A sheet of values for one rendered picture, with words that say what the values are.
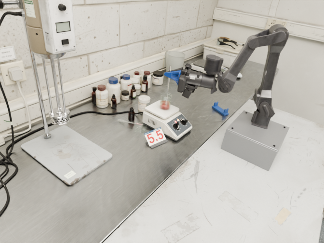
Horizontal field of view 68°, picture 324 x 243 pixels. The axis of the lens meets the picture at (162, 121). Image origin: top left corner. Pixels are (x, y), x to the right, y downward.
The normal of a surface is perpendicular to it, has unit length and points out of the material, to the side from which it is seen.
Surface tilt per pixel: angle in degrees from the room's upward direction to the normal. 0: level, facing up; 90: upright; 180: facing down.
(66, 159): 0
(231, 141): 90
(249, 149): 90
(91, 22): 90
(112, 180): 0
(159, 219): 0
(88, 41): 90
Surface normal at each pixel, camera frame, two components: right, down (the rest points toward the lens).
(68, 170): 0.10, -0.84
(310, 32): -0.59, 0.39
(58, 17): 0.81, 0.38
